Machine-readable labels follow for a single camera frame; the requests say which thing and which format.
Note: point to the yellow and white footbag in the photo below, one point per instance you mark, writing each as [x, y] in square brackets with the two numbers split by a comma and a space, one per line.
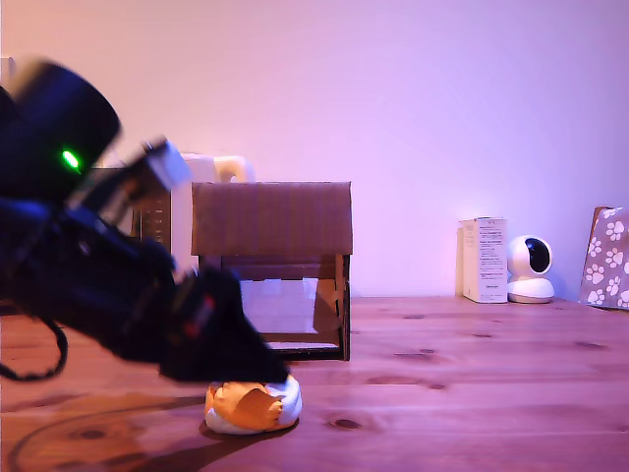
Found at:
[245, 408]

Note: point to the small white round camera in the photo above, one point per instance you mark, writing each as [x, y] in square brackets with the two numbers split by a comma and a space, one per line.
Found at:
[528, 290]

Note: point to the cardboard dice tower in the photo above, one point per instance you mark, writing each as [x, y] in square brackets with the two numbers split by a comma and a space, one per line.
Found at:
[295, 221]

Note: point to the wooden chair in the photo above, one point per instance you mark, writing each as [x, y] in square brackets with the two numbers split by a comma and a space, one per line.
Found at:
[600, 210]

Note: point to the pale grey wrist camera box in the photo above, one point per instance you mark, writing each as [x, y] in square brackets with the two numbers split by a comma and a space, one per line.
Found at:
[167, 162]

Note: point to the white electric kettle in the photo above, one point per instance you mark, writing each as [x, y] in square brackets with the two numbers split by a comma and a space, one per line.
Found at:
[201, 167]

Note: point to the white printed carton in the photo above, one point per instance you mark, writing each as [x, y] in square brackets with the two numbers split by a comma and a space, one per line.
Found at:
[491, 260]

